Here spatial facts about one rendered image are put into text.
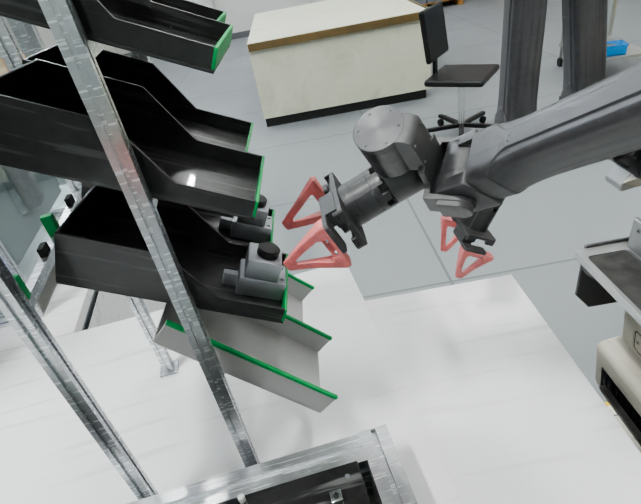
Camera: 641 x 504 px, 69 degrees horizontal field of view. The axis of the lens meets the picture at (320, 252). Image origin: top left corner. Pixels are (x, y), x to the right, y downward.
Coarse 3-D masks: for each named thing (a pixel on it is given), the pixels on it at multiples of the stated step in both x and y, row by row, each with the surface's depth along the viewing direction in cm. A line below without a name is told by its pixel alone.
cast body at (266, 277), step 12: (252, 252) 61; (264, 252) 61; (276, 252) 61; (240, 264) 64; (252, 264) 60; (264, 264) 60; (276, 264) 61; (228, 276) 63; (240, 276) 62; (252, 276) 61; (264, 276) 62; (276, 276) 62; (240, 288) 62; (252, 288) 63; (264, 288) 63; (276, 288) 63
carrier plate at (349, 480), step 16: (352, 464) 67; (304, 480) 66; (320, 480) 66; (336, 480) 65; (352, 480) 65; (256, 496) 65; (272, 496) 65; (288, 496) 64; (304, 496) 64; (320, 496) 64; (336, 496) 63; (352, 496) 63; (368, 496) 63
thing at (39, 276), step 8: (88, 40) 42; (96, 48) 44; (80, 192) 77; (80, 200) 76; (72, 208) 72; (64, 216) 70; (48, 256) 60; (40, 264) 59; (48, 264) 60; (32, 272) 58; (40, 272) 57; (48, 272) 59; (32, 280) 56; (40, 280) 57; (32, 288) 55; (40, 288) 56; (32, 296) 54; (32, 304) 54
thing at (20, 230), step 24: (0, 72) 142; (0, 168) 128; (0, 192) 125; (48, 192) 153; (0, 216) 122; (24, 216) 134; (0, 240) 119; (24, 240) 131; (48, 240) 145; (24, 264) 127; (0, 312) 125
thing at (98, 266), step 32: (96, 192) 63; (64, 224) 54; (96, 224) 66; (128, 224) 66; (192, 224) 67; (64, 256) 54; (96, 256) 54; (128, 256) 54; (192, 256) 67; (224, 256) 69; (96, 288) 57; (128, 288) 57; (160, 288) 57; (192, 288) 57; (224, 288) 63
